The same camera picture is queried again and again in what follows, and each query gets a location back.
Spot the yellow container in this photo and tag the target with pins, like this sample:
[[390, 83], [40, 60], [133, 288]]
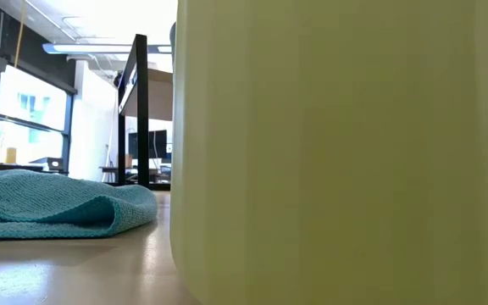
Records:
[[11, 155]]

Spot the teal microfibre cloth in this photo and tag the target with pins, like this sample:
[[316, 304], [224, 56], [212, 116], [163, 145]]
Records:
[[36, 203]]

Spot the black background monitor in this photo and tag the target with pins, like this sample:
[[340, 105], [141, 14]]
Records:
[[159, 144]]

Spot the long ceiling light fixture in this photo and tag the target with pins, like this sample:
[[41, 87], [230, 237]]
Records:
[[100, 48]]

